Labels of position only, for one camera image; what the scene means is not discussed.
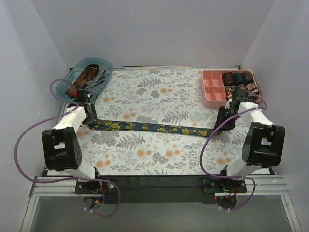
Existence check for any navy yellow floral tie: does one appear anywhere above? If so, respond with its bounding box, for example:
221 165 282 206
87 120 214 137

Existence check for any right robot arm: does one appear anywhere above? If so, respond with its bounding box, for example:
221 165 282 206
214 88 285 192

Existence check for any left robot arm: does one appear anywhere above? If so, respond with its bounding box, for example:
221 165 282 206
42 90 103 193

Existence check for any navy patterned rolled tie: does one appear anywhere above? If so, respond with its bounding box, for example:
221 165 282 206
235 84 247 90

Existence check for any black pink floral rolled tie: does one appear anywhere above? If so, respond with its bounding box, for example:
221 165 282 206
245 83 259 101

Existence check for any teal rolled tie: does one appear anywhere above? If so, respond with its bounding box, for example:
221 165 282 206
233 72 245 86

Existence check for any dark red rolled tie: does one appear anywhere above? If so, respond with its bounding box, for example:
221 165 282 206
222 72 234 86

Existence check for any pink compartment tray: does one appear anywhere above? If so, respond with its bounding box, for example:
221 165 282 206
201 70 258 108

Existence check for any teal plastic bin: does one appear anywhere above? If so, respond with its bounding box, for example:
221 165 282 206
56 57 113 103

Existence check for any brown orange tie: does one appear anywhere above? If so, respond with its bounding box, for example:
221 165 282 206
65 64 99 98

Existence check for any grey patterned tie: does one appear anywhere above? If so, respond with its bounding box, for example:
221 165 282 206
79 69 109 95

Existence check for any floral table mat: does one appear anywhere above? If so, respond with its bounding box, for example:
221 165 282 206
77 69 248 175

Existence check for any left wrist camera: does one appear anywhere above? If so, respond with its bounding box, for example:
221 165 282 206
74 90 91 102

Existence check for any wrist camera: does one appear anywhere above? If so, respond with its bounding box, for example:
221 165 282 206
225 95 233 109
74 90 91 102

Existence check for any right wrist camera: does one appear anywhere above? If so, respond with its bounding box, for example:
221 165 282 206
225 95 233 109

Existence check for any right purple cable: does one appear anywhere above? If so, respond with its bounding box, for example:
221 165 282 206
199 91 268 212

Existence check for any purple cable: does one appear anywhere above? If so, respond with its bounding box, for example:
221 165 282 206
14 78 121 217
199 91 268 212

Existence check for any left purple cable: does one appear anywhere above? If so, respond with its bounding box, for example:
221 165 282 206
14 78 121 217

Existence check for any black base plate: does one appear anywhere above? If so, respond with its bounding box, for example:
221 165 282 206
75 175 247 204

